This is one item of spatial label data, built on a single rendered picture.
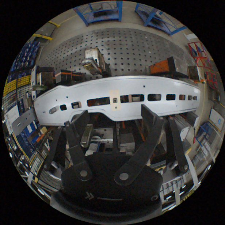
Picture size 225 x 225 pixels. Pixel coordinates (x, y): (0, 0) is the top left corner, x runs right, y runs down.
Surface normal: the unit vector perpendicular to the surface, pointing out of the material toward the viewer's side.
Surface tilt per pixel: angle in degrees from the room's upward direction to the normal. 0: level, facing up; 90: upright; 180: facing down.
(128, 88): 0
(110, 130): 0
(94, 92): 0
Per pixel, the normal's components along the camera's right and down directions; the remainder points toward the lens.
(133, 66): -0.04, 0.38
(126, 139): -0.11, -0.92
